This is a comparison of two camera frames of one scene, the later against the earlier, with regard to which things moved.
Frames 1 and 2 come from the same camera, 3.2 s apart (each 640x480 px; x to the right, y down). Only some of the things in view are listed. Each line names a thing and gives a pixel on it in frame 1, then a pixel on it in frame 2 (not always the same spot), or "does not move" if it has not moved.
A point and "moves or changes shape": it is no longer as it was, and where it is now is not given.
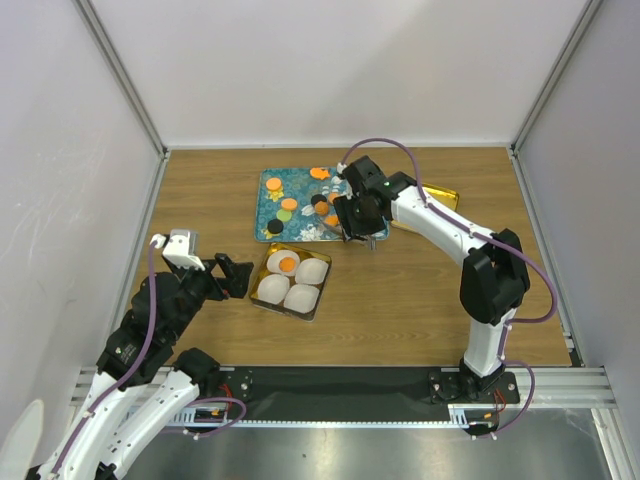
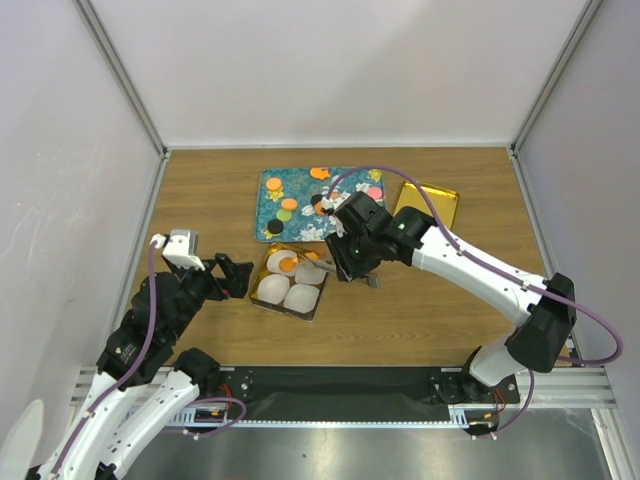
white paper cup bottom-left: [273, 288] does not move
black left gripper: [237, 283] does not move
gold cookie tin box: [290, 282] does not move
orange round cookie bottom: [287, 264] does not move
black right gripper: [349, 226] → [347, 269]
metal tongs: [368, 240] moves or changes shape
